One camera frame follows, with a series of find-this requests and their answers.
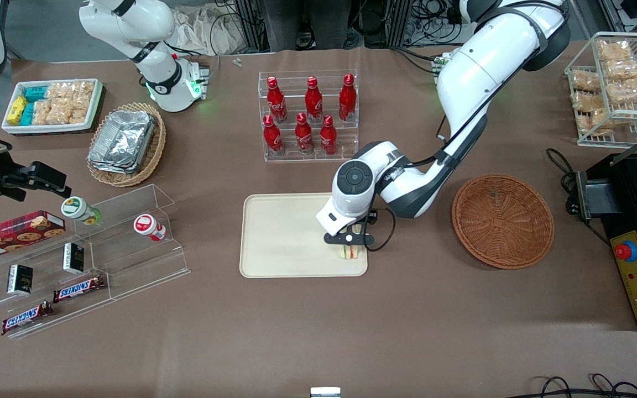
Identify cream plastic tray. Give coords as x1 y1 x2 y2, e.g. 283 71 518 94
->
239 193 369 278

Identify light wicker basket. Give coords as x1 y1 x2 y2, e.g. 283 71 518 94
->
86 102 167 187

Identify brown wicker basket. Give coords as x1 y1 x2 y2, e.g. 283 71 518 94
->
452 174 555 270

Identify green lid yoghurt cup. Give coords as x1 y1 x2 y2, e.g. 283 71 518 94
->
61 196 101 226

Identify yellow snack packet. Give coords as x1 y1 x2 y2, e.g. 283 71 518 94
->
8 97 29 125

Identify aluminium foil container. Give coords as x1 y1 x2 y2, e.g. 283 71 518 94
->
88 109 156 169
87 158 142 176

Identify clear acrylic bottle rack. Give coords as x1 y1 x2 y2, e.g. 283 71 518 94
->
258 69 361 163

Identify red tartan cookie box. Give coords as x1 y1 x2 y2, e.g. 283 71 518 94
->
0 210 66 264

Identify clear rice cracker bag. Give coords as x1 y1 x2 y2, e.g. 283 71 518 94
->
73 81 96 106
52 102 90 125
48 82 76 103
32 101 54 125

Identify red cola bottle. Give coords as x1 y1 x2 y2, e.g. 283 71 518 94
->
263 114 285 156
266 76 289 123
320 115 338 155
339 74 357 122
295 112 315 154
305 76 323 123

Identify small black snack box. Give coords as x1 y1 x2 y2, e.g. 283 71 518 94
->
7 264 34 295
62 242 85 275

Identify white rectangular snack bin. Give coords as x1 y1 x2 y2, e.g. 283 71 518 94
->
2 78 103 136

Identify red lid yoghurt cup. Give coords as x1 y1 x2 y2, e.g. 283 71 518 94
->
133 214 167 242

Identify Snickers chocolate bar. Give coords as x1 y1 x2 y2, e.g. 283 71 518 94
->
53 275 107 303
2 301 54 336

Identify clear acrylic tiered stand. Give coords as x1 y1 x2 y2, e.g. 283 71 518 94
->
0 184 191 339

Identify white crumpled cloth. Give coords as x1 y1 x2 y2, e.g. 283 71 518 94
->
172 6 254 57

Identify clear fried snack bag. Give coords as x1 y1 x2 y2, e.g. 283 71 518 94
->
578 109 615 137
606 77 637 104
571 71 601 92
598 39 632 60
603 58 637 81
573 91 604 112

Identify black countertop appliance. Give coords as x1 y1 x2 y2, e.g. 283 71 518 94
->
576 121 637 331

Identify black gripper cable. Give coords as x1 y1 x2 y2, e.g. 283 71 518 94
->
364 206 397 253

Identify black appliance power cable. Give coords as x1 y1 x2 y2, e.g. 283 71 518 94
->
546 148 611 247

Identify black floor cable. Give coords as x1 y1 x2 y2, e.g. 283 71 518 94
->
509 373 637 398

